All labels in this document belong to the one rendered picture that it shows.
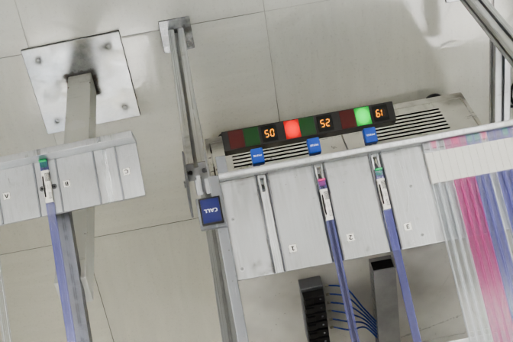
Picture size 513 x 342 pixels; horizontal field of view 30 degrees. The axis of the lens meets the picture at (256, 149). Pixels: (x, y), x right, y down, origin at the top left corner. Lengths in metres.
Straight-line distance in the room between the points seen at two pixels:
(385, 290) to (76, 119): 0.82
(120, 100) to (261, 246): 0.86
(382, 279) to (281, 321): 0.26
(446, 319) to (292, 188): 0.64
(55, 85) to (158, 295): 0.77
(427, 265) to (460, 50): 0.70
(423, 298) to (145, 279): 0.97
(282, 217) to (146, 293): 1.17
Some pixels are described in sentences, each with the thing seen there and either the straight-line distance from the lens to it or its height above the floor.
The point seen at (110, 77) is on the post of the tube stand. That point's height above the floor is 0.01.
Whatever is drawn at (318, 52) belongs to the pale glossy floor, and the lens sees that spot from 2.53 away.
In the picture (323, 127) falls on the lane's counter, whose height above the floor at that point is 0.66.
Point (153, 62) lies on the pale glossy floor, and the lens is 2.49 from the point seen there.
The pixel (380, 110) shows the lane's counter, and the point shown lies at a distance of 1.88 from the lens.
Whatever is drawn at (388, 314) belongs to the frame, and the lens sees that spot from 2.19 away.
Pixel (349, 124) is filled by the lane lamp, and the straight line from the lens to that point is 1.87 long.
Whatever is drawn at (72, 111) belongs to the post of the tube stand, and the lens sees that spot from 2.33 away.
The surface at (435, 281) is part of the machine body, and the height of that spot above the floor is 0.62.
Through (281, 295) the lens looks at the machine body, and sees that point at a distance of 2.15.
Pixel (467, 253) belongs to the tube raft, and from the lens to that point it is 1.82.
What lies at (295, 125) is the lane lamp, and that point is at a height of 0.65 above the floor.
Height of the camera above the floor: 2.22
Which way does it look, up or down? 57 degrees down
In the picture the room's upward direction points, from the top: 166 degrees clockwise
